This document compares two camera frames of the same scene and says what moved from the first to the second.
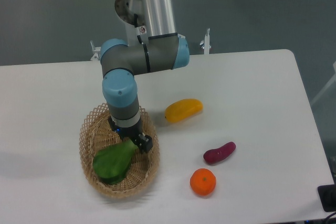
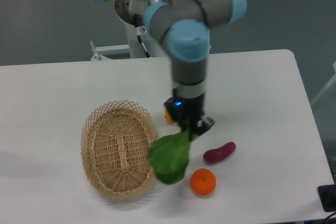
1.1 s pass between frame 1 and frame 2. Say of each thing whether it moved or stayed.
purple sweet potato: stayed
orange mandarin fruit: stayed
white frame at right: stayed
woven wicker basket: stayed
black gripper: moved
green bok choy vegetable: moved
